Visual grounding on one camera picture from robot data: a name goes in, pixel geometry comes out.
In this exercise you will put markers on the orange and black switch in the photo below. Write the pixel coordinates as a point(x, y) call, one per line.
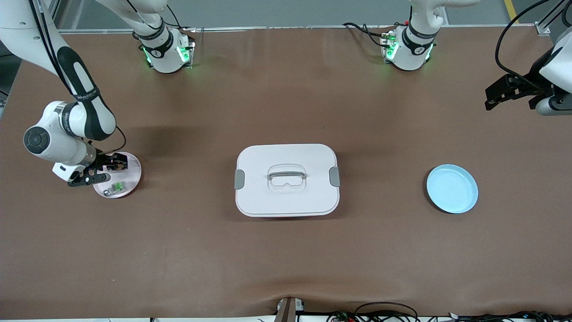
point(119, 166)

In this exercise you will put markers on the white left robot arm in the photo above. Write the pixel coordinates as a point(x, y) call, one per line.
point(409, 53)

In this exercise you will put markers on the white lidded storage box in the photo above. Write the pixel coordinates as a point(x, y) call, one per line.
point(286, 201)

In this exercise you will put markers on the green and grey switch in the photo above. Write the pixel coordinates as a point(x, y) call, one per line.
point(117, 186)

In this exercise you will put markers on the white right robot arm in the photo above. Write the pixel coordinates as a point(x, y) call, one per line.
point(62, 147)

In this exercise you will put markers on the light blue round plate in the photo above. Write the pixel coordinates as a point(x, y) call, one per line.
point(451, 190)

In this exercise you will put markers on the aluminium table frame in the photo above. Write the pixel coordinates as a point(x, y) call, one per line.
point(290, 28)

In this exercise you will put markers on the pale pink round plate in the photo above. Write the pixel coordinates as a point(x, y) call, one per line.
point(130, 183)

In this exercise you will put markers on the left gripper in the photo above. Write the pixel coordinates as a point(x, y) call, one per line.
point(529, 86)

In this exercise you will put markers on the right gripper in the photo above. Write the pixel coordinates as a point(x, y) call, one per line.
point(104, 160)

